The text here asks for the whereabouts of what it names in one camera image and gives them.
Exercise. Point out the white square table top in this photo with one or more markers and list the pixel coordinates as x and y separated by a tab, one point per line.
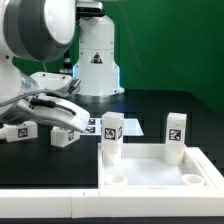
144	166

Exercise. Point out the black camera on stand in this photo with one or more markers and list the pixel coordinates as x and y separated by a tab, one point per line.
86	9

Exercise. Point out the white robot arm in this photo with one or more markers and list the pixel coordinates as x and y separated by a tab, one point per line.
43	30

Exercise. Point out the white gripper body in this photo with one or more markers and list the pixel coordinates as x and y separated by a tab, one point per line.
45	110

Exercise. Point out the white sheet with tags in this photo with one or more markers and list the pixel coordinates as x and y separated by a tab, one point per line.
131	127

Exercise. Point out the white L-shaped obstacle fence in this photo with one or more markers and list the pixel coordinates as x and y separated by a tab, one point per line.
104	203

